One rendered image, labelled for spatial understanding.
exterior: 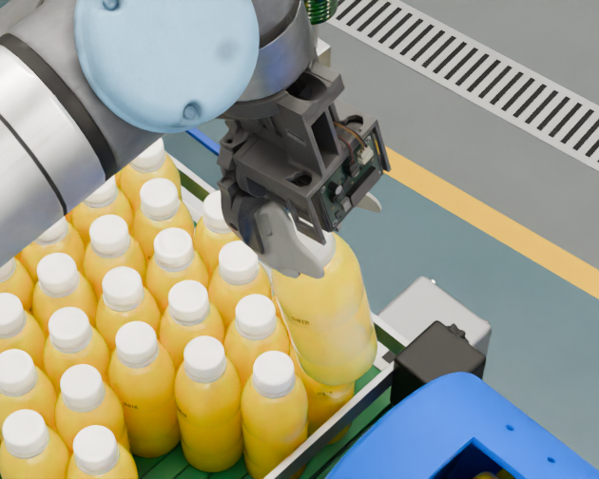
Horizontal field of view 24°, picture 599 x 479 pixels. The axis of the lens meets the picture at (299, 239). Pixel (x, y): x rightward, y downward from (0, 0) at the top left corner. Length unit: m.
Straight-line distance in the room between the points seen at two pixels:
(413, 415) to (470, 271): 1.63
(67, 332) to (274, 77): 0.62
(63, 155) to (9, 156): 0.02
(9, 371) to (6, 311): 0.07
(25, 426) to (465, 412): 0.42
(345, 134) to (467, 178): 2.04
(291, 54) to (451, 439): 0.43
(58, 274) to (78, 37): 0.85
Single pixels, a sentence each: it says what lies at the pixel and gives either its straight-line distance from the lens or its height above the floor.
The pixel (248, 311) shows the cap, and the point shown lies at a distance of 1.35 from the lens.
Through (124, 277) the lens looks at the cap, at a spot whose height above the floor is 1.08.
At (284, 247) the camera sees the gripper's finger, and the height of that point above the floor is 1.46.
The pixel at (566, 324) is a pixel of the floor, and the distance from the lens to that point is 2.70.
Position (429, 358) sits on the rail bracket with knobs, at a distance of 1.42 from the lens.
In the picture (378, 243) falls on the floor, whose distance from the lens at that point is 2.77.
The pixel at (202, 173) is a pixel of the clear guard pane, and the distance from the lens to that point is 1.73.
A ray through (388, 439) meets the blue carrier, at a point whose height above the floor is 1.23.
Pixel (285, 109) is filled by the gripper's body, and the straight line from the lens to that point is 0.80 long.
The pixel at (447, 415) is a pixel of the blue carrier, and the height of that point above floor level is 1.23.
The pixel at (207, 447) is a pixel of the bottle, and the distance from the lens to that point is 1.42.
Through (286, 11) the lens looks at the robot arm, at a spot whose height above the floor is 1.67.
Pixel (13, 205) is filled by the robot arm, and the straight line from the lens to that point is 0.56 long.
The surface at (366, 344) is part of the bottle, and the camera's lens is 1.09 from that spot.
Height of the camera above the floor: 2.20
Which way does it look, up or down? 53 degrees down
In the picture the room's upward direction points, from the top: straight up
